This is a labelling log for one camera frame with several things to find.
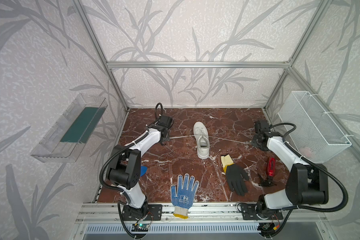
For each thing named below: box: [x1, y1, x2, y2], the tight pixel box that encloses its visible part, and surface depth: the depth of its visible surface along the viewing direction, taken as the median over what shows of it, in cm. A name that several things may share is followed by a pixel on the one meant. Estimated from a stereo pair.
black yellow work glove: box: [221, 154, 250, 196], surface depth 87 cm
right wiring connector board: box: [257, 223, 281, 233], surface depth 74 cm
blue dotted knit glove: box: [170, 173, 199, 219], surface depth 80 cm
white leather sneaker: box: [193, 121, 210, 159], surface depth 94 cm
